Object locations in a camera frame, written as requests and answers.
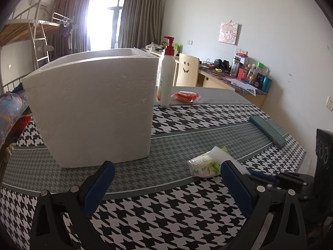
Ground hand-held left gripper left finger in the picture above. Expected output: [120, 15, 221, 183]
[30, 161, 116, 250]

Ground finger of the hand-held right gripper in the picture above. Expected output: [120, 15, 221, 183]
[245, 170, 280, 186]
[280, 171, 315, 188]

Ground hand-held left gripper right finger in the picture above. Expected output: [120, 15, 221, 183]
[220, 160, 308, 250]

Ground green tissue packet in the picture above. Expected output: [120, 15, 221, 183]
[187, 148, 231, 178]

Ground white foam box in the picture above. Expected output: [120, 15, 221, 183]
[22, 48, 160, 169]

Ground dark green flat case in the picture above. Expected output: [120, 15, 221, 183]
[248, 115, 287, 147]

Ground houndstooth tablecloth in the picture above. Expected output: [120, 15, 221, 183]
[0, 87, 306, 250]

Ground white papers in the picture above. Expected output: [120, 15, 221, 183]
[229, 78, 257, 96]

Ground red plastic bag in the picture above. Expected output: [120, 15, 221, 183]
[16, 116, 32, 133]

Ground group of toiletry bottles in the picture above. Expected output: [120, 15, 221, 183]
[230, 52, 272, 93]

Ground red snack packet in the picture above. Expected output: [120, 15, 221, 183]
[170, 91, 202, 105]

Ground wooden desk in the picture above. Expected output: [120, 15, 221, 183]
[142, 48, 167, 58]
[198, 62, 272, 109]

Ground blue orange quilt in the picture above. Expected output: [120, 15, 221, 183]
[0, 91, 29, 147]

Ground black headphones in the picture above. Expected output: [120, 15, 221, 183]
[214, 59, 231, 71]

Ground white lotion pump bottle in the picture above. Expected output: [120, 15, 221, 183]
[156, 36, 176, 107]

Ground wooden smiley chair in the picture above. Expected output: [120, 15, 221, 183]
[173, 53, 200, 87]

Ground metal bunk bed ladder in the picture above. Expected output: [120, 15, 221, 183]
[30, 0, 51, 70]

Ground dark hanging clothes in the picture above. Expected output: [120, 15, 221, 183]
[59, 22, 73, 37]

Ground glass balcony door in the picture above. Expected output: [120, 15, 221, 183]
[88, 0, 128, 50]

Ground grey metal bunk bed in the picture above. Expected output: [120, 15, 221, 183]
[0, 0, 52, 97]
[39, 12, 78, 58]

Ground brown curtain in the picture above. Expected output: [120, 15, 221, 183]
[118, 0, 166, 50]
[51, 0, 93, 60]

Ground cartoon wall picture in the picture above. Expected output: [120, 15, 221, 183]
[218, 22, 239, 45]

